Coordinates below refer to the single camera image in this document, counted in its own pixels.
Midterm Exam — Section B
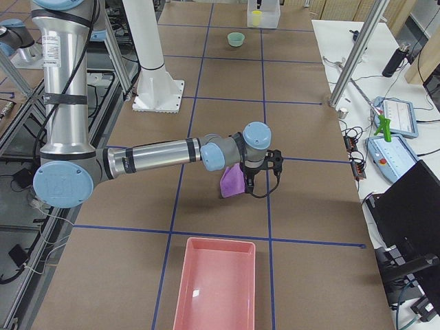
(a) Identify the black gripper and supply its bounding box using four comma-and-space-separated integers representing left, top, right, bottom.
242, 160, 268, 193

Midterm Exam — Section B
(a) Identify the yellow plastic cup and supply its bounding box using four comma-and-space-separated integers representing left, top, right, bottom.
251, 10, 262, 27

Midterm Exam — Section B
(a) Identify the purple cloth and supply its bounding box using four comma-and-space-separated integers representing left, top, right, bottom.
220, 164, 245, 198

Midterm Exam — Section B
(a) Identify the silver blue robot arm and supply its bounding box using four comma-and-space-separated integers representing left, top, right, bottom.
32, 1, 282, 208

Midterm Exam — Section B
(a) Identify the clear plastic bin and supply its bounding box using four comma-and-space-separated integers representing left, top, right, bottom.
247, 0, 281, 29

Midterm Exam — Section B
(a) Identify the green ceramic bowl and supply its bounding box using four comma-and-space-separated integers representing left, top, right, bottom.
227, 32, 245, 47

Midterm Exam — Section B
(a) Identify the small metal cylinder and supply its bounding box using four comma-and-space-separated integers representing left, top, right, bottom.
338, 107, 349, 120

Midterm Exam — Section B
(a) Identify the pink plastic bin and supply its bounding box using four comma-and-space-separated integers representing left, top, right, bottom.
173, 237, 256, 329

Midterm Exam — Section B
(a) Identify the near blue teach pendant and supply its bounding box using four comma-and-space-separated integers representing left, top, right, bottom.
366, 134, 419, 184

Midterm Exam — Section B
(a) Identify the blue teach pendant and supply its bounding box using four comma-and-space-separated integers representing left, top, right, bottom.
373, 96, 419, 138
366, 134, 419, 184

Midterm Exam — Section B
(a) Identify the black water bottle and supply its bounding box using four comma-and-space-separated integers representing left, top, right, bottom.
382, 42, 410, 78

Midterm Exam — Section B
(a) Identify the black laptop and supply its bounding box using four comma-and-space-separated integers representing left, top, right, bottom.
366, 160, 439, 258

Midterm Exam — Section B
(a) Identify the far blue teach pendant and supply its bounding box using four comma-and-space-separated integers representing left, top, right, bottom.
373, 96, 419, 138

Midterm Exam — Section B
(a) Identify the aluminium frame post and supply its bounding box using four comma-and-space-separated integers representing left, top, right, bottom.
329, 0, 389, 108

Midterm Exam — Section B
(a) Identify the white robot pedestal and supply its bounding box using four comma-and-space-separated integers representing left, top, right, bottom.
123, 0, 185, 113

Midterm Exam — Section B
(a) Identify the green handled reacher grabber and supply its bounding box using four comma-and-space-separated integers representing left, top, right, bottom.
350, 78, 392, 142

